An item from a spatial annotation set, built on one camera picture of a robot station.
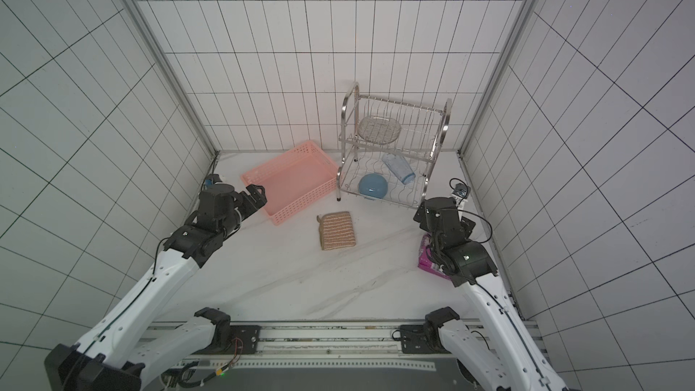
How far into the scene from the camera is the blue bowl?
3.27 feet

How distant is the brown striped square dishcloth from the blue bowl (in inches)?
4.2

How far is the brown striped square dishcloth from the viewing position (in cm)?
92
